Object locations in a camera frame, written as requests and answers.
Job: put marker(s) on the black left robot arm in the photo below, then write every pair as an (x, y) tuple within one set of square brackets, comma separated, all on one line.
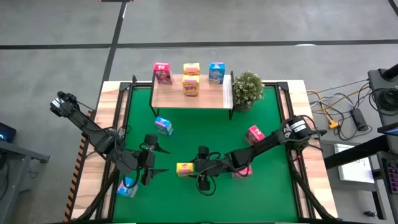
[(84, 123)]

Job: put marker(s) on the black power brick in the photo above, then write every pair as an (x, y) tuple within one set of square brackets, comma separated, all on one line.
[(359, 119)]

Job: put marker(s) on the black device blue light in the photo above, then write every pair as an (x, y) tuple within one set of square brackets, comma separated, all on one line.
[(5, 132)]

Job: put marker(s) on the grey equipment stand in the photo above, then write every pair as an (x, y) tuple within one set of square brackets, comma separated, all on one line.
[(376, 77)]

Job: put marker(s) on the laptop with blue screen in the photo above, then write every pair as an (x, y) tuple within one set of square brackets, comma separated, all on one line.
[(390, 130)]

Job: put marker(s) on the black keyboard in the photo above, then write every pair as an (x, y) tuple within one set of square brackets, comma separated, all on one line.
[(392, 174)]

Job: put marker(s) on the black beam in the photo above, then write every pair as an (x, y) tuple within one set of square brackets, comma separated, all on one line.
[(357, 152)]

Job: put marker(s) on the yellow Corn Pops cereal box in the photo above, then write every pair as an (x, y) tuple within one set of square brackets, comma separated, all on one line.
[(184, 169), (190, 86), (191, 68)]

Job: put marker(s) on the yellow black hazard tape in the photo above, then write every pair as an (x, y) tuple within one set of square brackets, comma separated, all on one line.
[(74, 186)]

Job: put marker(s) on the red Froot Loops cereal box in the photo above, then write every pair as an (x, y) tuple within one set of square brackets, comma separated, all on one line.
[(247, 173), (255, 134), (163, 73)]

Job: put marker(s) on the blue Rice Krispies cereal box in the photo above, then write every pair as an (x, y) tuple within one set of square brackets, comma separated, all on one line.
[(124, 190), (163, 125), (216, 73)]

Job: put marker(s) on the small black floor clamp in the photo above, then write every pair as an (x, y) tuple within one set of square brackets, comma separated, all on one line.
[(370, 214)]

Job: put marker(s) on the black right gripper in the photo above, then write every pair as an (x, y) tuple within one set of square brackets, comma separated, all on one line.
[(203, 166)]

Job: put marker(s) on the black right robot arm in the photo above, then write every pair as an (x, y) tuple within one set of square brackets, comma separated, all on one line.
[(264, 141)]

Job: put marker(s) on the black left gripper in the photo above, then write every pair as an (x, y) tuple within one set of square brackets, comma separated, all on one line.
[(146, 158)]

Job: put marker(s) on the green table mat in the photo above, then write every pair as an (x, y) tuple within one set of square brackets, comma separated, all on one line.
[(202, 205)]

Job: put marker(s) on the black metal table frame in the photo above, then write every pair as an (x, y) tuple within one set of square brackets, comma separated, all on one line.
[(124, 86)]

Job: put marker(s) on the yellow power plug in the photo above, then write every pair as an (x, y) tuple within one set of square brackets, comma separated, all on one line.
[(333, 125)]

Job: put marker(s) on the grey metal desk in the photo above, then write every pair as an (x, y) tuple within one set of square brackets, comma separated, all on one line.
[(18, 161)]

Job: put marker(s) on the wooden shelf black legs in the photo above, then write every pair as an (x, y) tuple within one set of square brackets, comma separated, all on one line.
[(214, 99)]

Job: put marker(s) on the potted plant ribbed pot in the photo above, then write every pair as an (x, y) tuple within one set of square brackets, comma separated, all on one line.
[(248, 88)]

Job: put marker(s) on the white board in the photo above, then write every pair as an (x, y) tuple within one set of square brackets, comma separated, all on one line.
[(354, 168)]

